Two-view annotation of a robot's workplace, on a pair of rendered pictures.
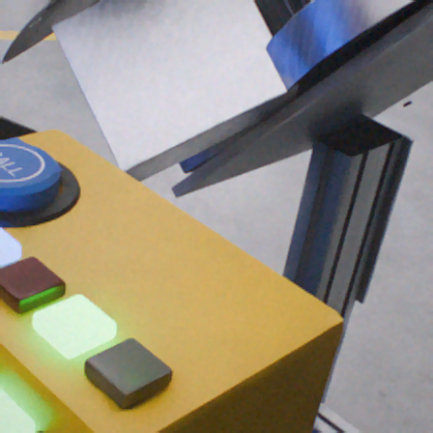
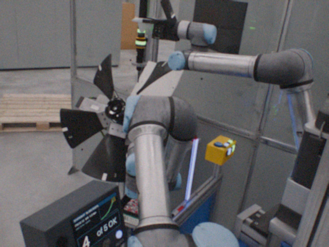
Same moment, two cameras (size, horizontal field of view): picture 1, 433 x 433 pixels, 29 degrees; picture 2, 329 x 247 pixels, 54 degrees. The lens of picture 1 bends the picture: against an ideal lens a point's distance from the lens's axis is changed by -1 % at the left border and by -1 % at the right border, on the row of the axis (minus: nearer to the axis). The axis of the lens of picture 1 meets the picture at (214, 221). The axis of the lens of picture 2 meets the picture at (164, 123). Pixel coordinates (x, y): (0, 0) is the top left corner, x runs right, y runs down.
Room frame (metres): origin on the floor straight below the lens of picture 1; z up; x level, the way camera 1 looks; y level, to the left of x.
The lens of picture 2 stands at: (0.75, 1.55, 1.81)
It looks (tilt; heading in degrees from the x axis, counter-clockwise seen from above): 23 degrees down; 263
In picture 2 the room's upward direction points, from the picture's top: 6 degrees clockwise
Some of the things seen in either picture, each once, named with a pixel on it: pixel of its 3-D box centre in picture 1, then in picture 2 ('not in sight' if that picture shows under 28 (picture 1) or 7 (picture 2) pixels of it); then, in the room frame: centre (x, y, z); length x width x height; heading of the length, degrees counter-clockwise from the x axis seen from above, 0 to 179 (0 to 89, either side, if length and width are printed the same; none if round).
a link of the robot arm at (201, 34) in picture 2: not in sight; (201, 33); (0.46, 0.18, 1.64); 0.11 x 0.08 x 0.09; 151
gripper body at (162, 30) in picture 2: not in sight; (166, 29); (0.59, 0.10, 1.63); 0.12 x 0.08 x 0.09; 151
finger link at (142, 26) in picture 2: not in sight; (141, 25); (0.70, 0.09, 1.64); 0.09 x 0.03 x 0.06; 172
